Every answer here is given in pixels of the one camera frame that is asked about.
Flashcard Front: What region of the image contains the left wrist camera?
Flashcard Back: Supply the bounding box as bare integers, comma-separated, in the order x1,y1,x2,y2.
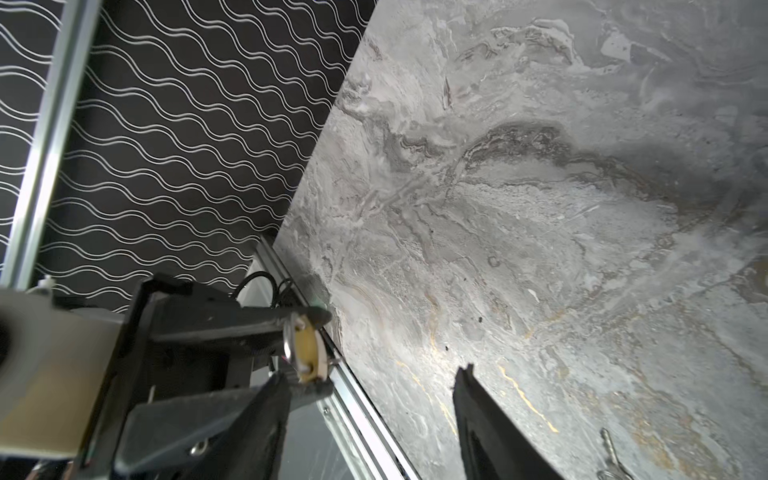
1,289,123,460

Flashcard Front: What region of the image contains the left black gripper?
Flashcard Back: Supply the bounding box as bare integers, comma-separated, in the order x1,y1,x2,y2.
73,274,333,479

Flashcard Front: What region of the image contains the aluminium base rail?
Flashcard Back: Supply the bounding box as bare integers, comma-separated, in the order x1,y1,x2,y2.
239,233,421,480

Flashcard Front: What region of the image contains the brass padlock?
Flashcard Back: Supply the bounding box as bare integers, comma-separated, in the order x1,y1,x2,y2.
283,313,330,383

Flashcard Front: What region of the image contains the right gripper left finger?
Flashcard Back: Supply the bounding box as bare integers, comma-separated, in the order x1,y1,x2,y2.
184,374,291,479

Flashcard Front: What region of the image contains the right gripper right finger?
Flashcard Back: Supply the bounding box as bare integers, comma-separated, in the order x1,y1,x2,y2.
453,364,561,479

